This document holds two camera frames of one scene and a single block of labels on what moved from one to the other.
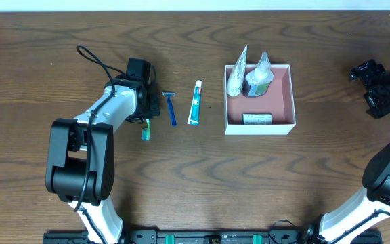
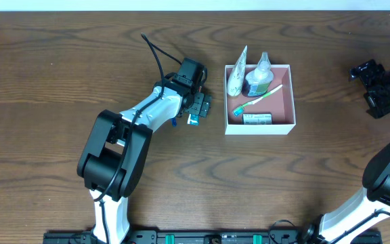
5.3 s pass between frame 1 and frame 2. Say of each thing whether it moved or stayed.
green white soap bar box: stayed
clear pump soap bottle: stayed
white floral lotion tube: stayed
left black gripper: moved
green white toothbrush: moved
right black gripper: stayed
